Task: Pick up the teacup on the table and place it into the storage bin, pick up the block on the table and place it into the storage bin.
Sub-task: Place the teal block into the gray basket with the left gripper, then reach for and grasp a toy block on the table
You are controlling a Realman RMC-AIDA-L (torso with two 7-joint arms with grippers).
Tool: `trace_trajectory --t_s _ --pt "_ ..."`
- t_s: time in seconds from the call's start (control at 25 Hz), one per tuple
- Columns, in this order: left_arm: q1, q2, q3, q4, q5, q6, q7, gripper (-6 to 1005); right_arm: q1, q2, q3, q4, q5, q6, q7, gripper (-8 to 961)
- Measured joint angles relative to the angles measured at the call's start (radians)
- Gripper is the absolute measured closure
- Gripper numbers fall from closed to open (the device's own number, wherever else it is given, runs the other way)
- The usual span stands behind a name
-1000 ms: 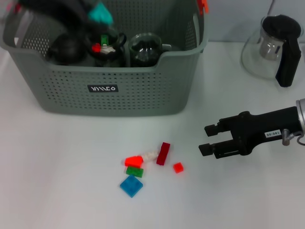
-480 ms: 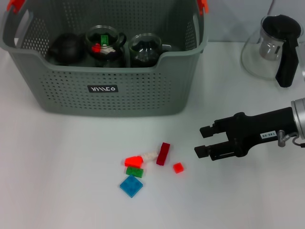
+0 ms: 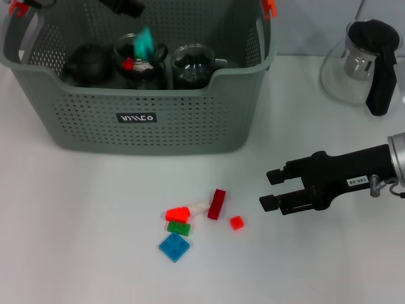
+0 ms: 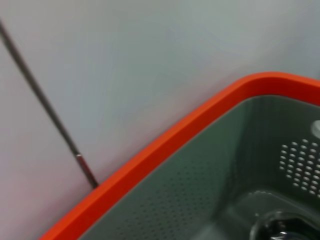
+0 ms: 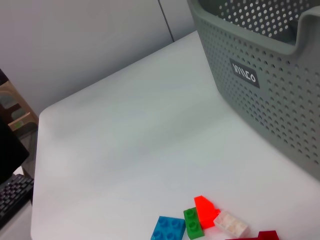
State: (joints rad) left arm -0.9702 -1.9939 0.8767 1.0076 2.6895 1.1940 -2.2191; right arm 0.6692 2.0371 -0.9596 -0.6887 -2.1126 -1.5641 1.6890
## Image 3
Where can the white plate brick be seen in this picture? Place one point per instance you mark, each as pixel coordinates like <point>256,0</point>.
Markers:
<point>144,67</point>

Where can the glass teacup with black sleeve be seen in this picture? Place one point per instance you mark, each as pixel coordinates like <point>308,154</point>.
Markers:
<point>126,47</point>
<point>191,61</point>
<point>145,84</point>
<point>191,84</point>

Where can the grey perforated storage basket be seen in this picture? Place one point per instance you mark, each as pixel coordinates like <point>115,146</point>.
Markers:
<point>190,126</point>

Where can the blue square brick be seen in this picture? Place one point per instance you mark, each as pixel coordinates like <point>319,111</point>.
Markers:
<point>174,247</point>

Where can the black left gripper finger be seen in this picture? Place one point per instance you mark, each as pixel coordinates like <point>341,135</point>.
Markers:
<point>126,6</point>

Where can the dark red long brick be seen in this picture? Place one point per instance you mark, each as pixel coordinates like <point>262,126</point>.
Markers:
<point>215,204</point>

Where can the bright red sloped brick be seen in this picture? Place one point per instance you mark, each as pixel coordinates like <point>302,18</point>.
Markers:
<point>175,214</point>

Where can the teal square brick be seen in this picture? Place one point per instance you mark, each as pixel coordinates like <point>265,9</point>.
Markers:
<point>144,44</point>

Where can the black clay teapot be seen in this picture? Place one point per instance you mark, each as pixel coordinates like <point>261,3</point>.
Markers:
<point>88,65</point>

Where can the white thick brick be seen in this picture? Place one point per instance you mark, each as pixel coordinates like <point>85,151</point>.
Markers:
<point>199,207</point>

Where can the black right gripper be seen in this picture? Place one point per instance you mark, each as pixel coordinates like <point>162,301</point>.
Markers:
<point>341,177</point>

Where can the small red brick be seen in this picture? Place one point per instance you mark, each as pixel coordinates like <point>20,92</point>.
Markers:
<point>236,223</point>
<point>127,64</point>

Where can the green rectangular brick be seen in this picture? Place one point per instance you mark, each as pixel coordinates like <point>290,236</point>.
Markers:
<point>179,228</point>

